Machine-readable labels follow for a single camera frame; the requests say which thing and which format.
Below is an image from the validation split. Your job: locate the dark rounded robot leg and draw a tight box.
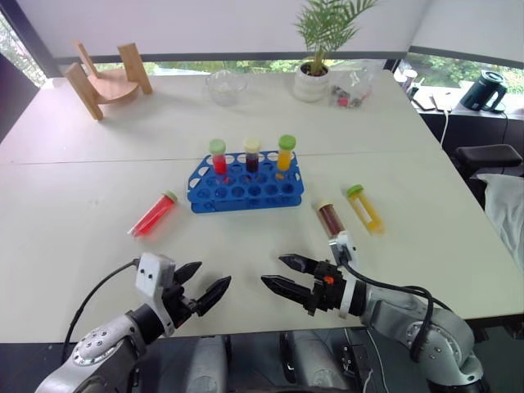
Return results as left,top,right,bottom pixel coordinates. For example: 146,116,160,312
279,329,349,393
187,335,231,393

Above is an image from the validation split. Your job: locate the white cloth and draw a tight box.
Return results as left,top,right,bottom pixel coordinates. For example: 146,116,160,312
476,173,524,275

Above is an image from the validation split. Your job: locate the clear glass bowl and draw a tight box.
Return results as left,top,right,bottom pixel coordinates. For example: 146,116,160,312
204,69,249,107

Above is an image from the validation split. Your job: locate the yellow liquid tube green cap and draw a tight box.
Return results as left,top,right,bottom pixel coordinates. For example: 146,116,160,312
346,184,386,236

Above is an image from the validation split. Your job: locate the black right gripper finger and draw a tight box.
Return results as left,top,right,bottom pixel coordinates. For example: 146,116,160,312
278,254,321,277
260,275,315,309

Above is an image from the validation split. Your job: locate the white plant pot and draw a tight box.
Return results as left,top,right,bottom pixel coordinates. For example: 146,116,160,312
293,61,332,103

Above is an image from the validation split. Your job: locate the orange liquid tube green cap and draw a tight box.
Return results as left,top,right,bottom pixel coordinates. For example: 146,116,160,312
276,134,297,172

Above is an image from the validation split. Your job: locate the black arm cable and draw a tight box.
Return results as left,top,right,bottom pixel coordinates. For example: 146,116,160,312
337,256,451,363
61,258,141,363

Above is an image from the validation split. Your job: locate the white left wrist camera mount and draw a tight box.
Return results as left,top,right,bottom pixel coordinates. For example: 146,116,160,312
135,252,177,337

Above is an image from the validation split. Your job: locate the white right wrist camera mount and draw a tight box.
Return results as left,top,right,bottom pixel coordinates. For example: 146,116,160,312
327,230,360,318

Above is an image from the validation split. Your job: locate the blue test tube rack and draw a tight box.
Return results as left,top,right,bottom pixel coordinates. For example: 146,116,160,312
186,150,305,215

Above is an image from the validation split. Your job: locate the black office chair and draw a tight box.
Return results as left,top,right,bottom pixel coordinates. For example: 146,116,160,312
454,144,524,197

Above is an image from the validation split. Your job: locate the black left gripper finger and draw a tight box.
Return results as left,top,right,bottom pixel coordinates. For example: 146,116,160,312
194,275,233,317
174,261,203,290

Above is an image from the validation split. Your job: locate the green palm plant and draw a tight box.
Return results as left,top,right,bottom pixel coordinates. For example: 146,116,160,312
294,0,380,77

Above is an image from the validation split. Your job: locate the dark liquid tube cream cap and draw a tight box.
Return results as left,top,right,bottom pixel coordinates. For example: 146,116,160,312
315,198,346,239
242,137,262,173

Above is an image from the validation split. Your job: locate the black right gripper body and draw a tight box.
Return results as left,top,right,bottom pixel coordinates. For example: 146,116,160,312
304,259,347,316

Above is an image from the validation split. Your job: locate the red liquid tube green cap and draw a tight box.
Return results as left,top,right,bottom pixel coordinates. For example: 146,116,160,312
208,138,229,176
127,190,179,239

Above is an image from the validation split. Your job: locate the dark green kettle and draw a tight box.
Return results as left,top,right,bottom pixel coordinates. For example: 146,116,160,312
458,69,508,114

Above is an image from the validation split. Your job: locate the clear plastic bag with items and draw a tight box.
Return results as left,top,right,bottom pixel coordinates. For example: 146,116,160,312
327,59,377,111

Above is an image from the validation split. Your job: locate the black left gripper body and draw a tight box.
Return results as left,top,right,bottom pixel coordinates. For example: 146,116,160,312
163,274,199,328

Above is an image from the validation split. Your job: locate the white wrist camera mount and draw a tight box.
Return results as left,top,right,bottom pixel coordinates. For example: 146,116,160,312
135,252,177,337
327,230,360,318

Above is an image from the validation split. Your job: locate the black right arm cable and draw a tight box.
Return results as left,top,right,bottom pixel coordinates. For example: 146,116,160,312
337,256,451,363

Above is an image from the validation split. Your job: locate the wooden curved stand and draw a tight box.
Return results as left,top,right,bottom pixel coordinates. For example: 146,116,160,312
63,39,154,121

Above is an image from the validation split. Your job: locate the black box with white wire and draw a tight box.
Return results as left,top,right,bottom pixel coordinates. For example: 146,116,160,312
340,344,374,382

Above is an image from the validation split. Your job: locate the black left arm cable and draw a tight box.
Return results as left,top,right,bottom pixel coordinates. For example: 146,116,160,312
61,258,141,363

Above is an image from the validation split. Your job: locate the white charging cable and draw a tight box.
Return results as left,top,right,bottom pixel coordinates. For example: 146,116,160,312
439,107,451,147

